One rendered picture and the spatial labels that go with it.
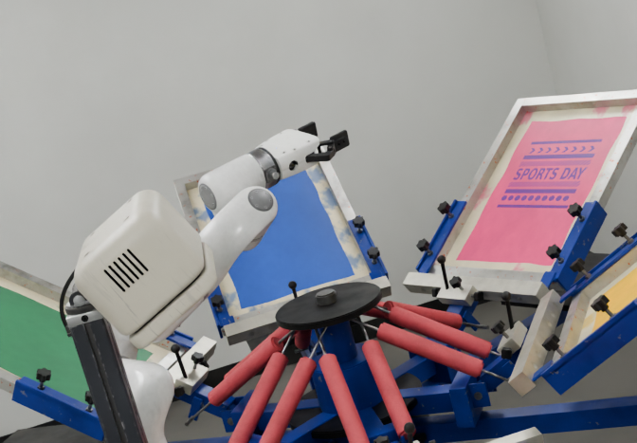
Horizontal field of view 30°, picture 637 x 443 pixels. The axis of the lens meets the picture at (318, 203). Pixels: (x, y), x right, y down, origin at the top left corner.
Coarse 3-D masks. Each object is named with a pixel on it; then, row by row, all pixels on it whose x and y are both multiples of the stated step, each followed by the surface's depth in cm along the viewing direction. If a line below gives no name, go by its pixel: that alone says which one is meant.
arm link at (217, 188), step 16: (240, 160) 212; (256, 160) 212; (208, 176) 208; (224, 176) 208; (240, 176) 209; (256, 176) 211; (208, 192) 209; (224, 192) 207; (208, 208) 212; (256, 240) 209
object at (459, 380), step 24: (408, 360) 360; (432, 360) 360; (312, 384) 373; (456, 384) 326; (480, 384) 324; (240, 408) 350; (432, 408) 333; (456, 408) 325; (480, 408) 332; (384, 432) 309
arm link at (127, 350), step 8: (200, 304) 200; (184, 320) 197; (112, 328) 197; (168, 328) 193; (120, 336) 197; (128, 336) 195; (160, 336) 192; (168, 336) 194; (120, 344) 199; (128, 344) 200; (120, 352) 199; (128, 352) 201; (136, 352) 203
